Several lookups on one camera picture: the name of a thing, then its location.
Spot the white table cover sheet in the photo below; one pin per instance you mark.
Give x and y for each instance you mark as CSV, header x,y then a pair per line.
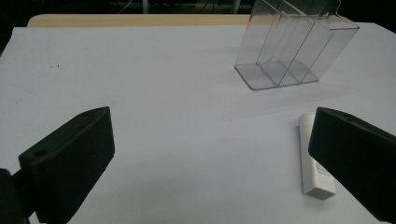
x,y
186,109

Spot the white cosmetic tube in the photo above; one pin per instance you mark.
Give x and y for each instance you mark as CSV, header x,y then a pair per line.
x,y
314,174

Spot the clear plastic organizer box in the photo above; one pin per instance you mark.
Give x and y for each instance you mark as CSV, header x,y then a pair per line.
x,y
292,53

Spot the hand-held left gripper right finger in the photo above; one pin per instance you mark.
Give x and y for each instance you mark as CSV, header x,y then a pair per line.
x,y
355,155

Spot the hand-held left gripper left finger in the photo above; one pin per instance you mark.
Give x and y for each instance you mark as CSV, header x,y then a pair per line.
x,y
71,161

